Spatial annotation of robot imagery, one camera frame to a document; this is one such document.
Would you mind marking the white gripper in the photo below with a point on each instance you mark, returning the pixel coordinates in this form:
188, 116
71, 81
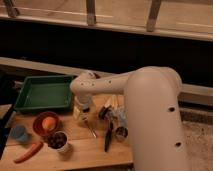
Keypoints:
82, 104

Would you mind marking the silver metal fork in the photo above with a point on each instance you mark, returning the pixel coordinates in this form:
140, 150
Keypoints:
89, 127

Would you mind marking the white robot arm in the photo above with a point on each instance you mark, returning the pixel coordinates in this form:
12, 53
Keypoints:
152, 113

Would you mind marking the purple bowl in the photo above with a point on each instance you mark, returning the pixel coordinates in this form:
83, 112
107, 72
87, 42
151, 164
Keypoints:
96, 76

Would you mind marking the red bowl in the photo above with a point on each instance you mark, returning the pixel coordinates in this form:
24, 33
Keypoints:
37, 124

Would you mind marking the wooden cutting board table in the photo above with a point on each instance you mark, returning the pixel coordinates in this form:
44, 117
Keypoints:
85, 151

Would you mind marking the clear plastic bag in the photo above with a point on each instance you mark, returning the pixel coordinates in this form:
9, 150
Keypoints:
119, 114

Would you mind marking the orange fruit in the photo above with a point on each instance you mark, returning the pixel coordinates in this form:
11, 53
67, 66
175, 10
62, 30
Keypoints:
49, 123

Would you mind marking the green plastic tray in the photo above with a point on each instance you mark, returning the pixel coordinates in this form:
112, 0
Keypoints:
40, 93

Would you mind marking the white cup of grapes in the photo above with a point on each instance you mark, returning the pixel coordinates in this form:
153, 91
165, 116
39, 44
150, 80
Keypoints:
58, 141

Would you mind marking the silver measuring cup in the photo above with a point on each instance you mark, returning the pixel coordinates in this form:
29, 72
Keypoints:
121, 133

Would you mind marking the orange carrot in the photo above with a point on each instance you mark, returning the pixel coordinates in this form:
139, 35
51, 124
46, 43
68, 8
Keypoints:
34, 148

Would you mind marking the blue plastic cup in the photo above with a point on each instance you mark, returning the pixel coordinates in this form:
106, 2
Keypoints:
19, 133

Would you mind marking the wooden handled brush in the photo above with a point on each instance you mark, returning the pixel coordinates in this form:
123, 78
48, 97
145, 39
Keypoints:
111, 103

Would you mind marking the black handled knife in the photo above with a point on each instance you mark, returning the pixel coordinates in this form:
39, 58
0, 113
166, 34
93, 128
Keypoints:
108, 136

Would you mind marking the wooden railing post middle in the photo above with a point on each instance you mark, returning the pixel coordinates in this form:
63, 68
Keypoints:
91, 15

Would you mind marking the wooden railing post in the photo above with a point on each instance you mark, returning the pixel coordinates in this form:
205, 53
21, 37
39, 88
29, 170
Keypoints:
153, 15
91, 15
12, 11

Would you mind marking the wooden railing post left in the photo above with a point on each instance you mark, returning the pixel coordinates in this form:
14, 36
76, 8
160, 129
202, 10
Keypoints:
12, 11

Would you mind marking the wooden railing post right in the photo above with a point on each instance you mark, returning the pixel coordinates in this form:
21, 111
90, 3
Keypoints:
153, 15

